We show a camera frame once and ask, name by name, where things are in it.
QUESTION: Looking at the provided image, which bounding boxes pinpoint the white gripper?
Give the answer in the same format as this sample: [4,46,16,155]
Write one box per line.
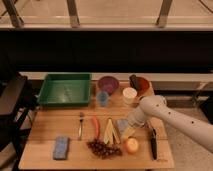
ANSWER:
[121,108,147,140]

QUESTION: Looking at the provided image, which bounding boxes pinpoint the blue towel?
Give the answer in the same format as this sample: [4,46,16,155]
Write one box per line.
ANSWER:
[117,119,129,133]

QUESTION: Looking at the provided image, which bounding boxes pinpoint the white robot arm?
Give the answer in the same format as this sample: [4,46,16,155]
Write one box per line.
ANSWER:
[125,95,213,153]

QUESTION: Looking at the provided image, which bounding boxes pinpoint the green plastic tray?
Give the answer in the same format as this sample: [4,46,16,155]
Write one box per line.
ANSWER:
[37,73,91,107]

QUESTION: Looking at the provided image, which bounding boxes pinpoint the orange fruit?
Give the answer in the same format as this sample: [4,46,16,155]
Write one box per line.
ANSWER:
[124,138,139,154]

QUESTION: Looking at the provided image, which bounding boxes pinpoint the yellow banana bunch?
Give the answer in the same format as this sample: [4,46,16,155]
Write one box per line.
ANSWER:
[103,118,121,145]

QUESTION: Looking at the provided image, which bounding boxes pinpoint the bunch of dark grapes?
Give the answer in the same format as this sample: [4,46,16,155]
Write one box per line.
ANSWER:
[87,139,122,159]

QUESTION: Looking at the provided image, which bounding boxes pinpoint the orange carrot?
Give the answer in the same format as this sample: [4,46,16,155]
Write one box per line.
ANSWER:
[92,116,100,139]

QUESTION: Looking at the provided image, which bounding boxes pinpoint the white cup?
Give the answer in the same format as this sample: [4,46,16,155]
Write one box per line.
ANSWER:
[122,87,137,104]

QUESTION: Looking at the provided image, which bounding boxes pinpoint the blue plastic cup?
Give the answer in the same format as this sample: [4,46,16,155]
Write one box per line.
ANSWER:
[96,91,109,107]

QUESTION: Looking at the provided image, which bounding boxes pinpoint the red-orange bowl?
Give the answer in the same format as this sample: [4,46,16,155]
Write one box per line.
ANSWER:
[130,77,150,96]

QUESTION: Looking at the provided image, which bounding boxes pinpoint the dark object in bowl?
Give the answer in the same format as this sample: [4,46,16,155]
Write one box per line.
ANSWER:
[130,75,140,90]

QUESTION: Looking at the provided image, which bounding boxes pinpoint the silver fork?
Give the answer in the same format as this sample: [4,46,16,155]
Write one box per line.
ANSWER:
[78,112,84,141]

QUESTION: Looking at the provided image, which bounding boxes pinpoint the purple bowl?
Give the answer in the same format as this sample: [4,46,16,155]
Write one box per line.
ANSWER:
[97,76,119,95]

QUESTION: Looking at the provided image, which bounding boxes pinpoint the blue sponge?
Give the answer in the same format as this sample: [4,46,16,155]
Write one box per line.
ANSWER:
[53,136,69,160]

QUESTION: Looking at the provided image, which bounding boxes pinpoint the dark chair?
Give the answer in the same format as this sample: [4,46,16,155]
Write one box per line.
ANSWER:
[0,74,38,164]

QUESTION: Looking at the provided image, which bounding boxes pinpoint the black handled knife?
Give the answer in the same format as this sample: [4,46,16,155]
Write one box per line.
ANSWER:
[148,122,157,160]

